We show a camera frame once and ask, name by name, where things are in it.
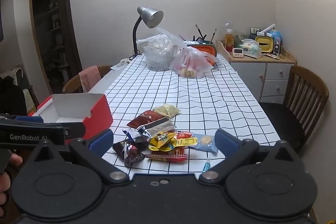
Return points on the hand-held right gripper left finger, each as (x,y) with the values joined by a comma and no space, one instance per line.
(101,142)

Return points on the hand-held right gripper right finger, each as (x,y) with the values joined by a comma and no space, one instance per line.
(227,143)

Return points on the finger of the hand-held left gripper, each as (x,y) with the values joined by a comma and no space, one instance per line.
(74,130)
(29,119)

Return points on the dark foil chocolate packet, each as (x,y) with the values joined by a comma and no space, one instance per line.
(134,156)
(120,148)

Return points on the light blue cookie packet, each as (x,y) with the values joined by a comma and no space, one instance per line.
(206,144)

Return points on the red cardboard box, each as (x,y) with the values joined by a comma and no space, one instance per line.
(99,113)

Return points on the small blue candy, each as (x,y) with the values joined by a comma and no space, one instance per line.
(207,165)

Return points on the blue white snack packet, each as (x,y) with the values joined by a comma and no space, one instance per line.
(136,134)

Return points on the orange yellow snack packet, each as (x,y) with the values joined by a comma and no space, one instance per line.
(187,141)

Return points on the red checked snack packet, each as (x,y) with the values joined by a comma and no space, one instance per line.
(183,134)
(168,156)

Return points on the dark red snack packet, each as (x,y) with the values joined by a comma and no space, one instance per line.
(143,119)

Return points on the yellow cartoon snack packet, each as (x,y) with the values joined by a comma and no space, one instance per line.
(161,141)

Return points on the pale yellow snack packet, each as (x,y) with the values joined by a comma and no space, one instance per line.
(168,110)

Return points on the person's left hand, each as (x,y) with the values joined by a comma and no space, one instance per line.
(15,159)

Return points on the armchair with yellow cushion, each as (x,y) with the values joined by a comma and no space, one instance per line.
(27,92)

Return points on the black jacket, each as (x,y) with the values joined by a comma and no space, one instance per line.
(11,98)

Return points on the checkered tablecloth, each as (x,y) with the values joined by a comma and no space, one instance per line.
(210,98)

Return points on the pink towel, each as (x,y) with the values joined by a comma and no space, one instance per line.
(89,78)

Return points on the white drawer cabinet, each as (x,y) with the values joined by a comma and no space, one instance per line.
(273,77)

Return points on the small white packet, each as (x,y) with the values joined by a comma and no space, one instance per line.
(120,64)

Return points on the wooden chair black seat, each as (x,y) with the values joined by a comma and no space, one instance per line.
(302,98)

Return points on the plastic bag with red contents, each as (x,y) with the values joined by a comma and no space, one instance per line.
(189,62)

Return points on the white timer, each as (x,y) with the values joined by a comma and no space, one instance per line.
(238,52)

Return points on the bookshelf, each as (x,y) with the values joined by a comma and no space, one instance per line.
(56,29)

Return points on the orange folding basket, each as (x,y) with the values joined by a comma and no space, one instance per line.
(208,49)

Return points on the tissue box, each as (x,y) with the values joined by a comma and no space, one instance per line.
(250,50)

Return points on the orange drink bottle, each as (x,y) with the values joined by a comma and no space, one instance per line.
(229,41)

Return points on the clear plastic bag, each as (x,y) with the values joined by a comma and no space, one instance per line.
(157,53)

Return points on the yellow retro radio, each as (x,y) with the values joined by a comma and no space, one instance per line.
(265,45)

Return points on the paint brush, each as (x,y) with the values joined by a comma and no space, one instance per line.
(213,35)
(199,31)

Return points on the white tube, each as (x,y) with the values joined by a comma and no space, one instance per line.
(267,29)

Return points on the grey desk lamp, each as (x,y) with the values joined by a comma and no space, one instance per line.
(149,15)

